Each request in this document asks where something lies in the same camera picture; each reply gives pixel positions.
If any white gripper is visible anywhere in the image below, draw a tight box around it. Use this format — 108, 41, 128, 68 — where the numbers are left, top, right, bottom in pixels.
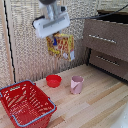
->
32, 12, 71, 47

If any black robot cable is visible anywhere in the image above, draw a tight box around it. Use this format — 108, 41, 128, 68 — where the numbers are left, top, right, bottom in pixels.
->
69, 3, 128, 21

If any red plastic shopping basket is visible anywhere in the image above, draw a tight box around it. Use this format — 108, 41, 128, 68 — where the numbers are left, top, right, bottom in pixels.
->
0, 79, 58, 128

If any yellow cereal snack bar box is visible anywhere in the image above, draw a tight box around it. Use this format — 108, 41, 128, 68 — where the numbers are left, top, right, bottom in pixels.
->
45, 32, 76, 62

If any red plastic bowl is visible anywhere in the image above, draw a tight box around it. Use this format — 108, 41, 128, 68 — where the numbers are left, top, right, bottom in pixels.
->
45, 74, 63, 89

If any pink plastic cup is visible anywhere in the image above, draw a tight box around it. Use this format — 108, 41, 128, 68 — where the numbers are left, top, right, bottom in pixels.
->
70, 75, 85, 95

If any brown wooden drawer cabinet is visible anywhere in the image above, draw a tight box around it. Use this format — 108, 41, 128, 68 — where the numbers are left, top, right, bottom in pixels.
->
82, 9, 128, 83

